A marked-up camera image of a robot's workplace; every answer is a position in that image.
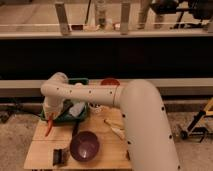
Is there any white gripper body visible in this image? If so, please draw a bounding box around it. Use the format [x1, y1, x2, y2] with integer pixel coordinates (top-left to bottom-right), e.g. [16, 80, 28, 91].
[43, 103, 61, 120]

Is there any yellow black stand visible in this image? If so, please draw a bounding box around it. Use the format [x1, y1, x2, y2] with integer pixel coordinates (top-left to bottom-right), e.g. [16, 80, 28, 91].
[180, 97, 213, 143]

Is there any wooden table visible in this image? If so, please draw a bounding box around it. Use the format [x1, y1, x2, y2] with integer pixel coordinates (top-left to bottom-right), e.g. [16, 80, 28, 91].
[24, 107, 132, 171]

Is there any small dark metal block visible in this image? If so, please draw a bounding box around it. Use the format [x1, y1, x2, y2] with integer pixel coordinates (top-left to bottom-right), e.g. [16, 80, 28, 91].
[53, 148, 68, 165]

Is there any black utensil handle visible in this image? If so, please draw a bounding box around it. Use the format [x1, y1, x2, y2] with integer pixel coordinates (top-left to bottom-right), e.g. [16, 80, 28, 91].
[72, 121, 80, 138]

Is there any red orange bowl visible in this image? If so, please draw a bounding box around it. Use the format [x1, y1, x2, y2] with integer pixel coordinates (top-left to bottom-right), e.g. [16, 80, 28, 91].
[101, 78, 120, 85]

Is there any purple bowl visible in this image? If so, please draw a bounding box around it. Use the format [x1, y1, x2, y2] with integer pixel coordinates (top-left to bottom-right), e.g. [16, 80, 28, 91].
[70, 131, 100, 162]

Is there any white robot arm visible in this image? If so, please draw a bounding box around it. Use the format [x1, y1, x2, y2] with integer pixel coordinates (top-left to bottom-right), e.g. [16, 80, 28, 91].
[40, 72, 182, 171]

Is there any green plastic tray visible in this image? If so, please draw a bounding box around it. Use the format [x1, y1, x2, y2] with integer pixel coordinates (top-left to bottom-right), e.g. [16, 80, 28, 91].
[40, 78, 89, 124]

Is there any pale cloth in tray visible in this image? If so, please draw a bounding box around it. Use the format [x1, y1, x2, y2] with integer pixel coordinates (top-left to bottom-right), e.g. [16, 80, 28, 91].
[69, 102, 85, 117]

